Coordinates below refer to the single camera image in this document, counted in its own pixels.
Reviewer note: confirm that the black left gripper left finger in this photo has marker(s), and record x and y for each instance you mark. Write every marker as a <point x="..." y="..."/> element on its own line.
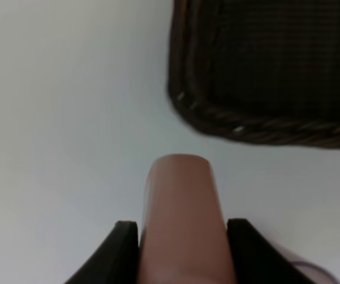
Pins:
<point x="115" y="260"/>

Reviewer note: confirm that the dark brown wicker basket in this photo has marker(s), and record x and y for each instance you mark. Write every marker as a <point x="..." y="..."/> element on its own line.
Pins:
<point x="258" y="72"/>

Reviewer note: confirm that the pink bottle white cap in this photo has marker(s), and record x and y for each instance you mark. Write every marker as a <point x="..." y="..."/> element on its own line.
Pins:
<point x="184" y="237"/>

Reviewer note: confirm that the translucent purple plastic cup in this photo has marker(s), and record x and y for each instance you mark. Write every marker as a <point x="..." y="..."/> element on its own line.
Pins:
<point x="314" y="272"/>

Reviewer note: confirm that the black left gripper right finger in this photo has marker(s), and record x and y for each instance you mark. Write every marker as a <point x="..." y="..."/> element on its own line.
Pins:
<point x="256" y="261"/>

